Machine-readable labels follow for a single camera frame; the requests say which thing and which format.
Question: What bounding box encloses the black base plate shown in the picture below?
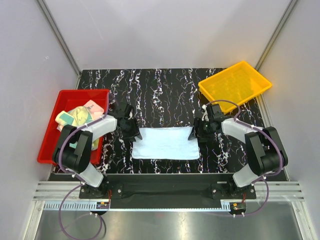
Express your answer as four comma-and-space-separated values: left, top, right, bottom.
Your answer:
79, 173, 257, 211

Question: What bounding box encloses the yellow plastic tray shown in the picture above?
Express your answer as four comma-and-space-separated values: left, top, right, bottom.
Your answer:
198, 61, 272, 114

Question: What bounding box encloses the red plastic bin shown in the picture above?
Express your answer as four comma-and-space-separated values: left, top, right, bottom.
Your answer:
37, 89, 109, 165

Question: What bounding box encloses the pink towel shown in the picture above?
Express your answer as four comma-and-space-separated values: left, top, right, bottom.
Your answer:
56, 99, 105, 131

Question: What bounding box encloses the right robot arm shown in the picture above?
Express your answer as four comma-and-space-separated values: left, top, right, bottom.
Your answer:
188, 101, 288, 199

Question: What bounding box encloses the light blue towel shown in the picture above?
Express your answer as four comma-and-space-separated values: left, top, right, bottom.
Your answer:
131, 126, 200, 161

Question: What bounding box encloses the aluminium frame post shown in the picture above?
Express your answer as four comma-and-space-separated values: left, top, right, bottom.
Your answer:
254, 0, 300, 72
35, 0, 82, 90

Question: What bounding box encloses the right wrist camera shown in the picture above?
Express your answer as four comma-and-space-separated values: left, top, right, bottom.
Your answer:
201, 104, 225, 122

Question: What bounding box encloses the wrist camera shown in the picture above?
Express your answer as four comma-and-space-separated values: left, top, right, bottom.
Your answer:
127, 111, 134, 120
201, 104, 225, 122

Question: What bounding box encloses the yellow green towel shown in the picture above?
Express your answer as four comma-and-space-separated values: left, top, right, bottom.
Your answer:
54, 105, 100, 151

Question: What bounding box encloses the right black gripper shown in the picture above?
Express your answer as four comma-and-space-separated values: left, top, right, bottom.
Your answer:
188, 117, 214, 143

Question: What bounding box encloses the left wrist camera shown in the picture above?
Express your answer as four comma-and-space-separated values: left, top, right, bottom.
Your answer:
127, 111, 134, 120

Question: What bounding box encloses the white slotted cable duct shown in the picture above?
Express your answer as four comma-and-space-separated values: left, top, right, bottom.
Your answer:
43, 201, 110, 211

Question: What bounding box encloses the left aluminium frame post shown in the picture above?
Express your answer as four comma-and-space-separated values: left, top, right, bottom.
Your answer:
35, 0, 82, 90

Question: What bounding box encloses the right aluminium frame post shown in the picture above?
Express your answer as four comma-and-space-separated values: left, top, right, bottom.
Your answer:
254, 0, 300, 72

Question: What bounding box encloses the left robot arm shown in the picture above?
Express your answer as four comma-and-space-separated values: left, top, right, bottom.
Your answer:
52, 103, 143, 198

